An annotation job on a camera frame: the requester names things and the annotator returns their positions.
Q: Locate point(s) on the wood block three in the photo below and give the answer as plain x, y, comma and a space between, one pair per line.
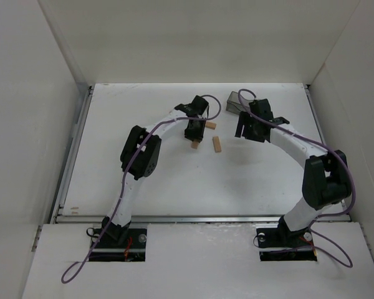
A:
210, 125

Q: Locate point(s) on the wood block four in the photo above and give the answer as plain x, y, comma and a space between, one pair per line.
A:
217, 144

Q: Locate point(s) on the dark transparent plastic bin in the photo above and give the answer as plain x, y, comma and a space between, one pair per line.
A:
233, 105

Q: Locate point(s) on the wood block one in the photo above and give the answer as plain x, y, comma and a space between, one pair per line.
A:
195, 144

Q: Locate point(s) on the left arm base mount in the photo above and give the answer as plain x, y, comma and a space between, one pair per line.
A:
132, 249

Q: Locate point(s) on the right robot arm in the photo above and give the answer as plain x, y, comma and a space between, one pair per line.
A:
325, 179

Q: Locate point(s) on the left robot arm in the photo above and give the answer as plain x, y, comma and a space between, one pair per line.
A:
139, 158

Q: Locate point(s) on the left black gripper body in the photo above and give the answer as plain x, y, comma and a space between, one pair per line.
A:
194, 131

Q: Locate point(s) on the aluminium front rail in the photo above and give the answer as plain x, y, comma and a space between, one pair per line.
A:
172, 219

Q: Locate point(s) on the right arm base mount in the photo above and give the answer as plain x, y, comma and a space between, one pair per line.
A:
274, 246

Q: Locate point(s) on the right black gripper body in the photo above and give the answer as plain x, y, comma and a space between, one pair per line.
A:
247, 128

